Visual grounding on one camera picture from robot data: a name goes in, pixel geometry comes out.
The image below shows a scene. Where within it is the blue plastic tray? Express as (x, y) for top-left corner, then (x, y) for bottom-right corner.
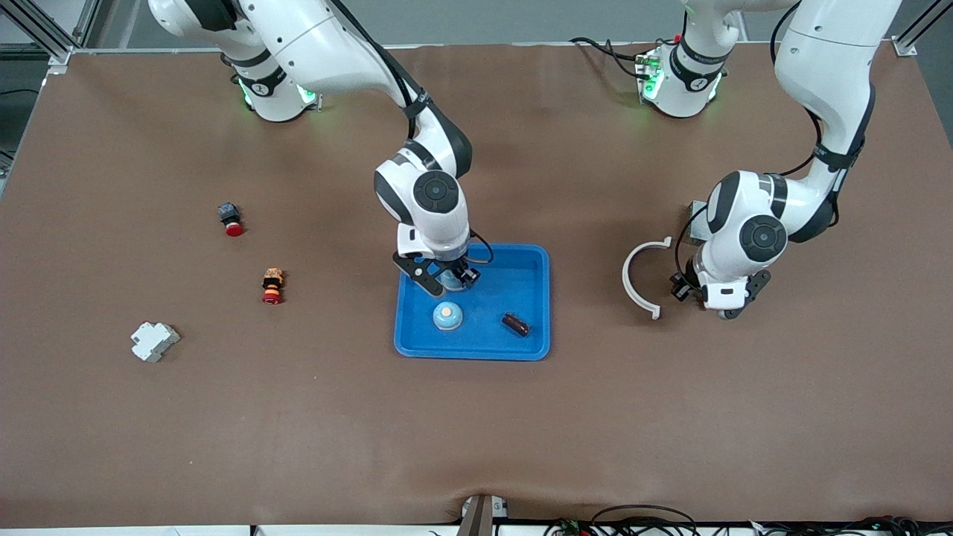
(394, 242), (552, 362)

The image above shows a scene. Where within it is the metal table edge rail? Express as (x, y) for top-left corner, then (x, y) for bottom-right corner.
(71, 41), (898, 54)

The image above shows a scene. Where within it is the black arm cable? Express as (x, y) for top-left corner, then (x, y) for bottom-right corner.
(674, 0), (876, 280)
(328, 0), (494, 266)

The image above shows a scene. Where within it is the brown table mat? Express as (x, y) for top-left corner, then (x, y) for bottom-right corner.
(0, 41), (953, 529)

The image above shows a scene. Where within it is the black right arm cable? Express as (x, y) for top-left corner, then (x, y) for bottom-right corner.
(328, 0), (494, 266)

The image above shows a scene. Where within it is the grey table clamp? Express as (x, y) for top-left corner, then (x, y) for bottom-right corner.
(458, 494), (511, 536)

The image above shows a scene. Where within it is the black looped cable bundle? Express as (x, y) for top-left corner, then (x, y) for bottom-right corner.
(544, 505), (701, 536)

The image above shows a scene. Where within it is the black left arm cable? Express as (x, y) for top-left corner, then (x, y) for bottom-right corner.
(674, 0), (876, 280)

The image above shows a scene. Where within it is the black left base cable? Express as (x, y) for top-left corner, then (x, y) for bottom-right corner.
(570, 37), (648, 79)

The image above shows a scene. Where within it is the aluminium frame post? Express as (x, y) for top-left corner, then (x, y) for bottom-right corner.
(0, 0), (101, 75)
(892, 0), (953, 57)

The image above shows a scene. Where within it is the white curved plastic bracket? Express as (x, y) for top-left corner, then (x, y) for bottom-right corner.
(622, 237), (673, 320)

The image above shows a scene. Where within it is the white circuit breaker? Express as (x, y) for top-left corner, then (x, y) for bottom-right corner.
(131, 322), (181, 363)

